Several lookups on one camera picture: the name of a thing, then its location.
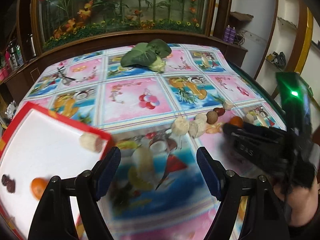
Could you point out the thermos flasks on shelf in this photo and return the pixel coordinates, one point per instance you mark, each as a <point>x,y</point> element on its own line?
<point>15,52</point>

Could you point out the red white tray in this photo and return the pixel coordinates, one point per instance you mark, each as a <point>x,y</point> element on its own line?
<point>41,143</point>

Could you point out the small beige chunk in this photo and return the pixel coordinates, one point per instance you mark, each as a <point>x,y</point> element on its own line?
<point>227,105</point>

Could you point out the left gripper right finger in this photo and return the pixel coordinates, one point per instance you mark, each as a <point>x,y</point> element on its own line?
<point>263,219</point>

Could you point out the black eyeglasses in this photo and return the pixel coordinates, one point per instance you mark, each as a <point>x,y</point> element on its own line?
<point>66,80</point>

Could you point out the dark red date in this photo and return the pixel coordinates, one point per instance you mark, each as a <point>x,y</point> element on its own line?
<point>219,111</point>

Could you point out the colourful fruit print tablecloth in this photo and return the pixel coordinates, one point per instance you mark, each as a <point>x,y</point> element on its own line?
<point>158,191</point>

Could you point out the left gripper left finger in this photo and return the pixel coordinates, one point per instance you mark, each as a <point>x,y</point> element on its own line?
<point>53,217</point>

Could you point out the purple bottles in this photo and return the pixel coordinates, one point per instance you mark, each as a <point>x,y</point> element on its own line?
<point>229,34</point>

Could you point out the dark dates in tray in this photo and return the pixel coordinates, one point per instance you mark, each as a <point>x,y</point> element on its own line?
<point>8,183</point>

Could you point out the beige chunk on tablecloth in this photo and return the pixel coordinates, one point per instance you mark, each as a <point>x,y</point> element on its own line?
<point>180,126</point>

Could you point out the orange mandarin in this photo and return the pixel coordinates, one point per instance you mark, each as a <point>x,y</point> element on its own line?
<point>38,186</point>
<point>237,121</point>

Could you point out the plant display glass case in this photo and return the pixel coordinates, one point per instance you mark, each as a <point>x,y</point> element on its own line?
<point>59,22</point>

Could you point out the beige chunk pair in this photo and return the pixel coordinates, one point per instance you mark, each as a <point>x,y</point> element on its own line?
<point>197,127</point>

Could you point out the green leafy vegetable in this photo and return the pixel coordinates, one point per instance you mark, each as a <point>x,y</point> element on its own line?
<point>149,55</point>

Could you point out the right hand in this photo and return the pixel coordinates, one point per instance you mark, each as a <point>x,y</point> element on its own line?
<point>304,203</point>

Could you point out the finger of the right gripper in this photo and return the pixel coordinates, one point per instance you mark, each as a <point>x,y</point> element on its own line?
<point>254,137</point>

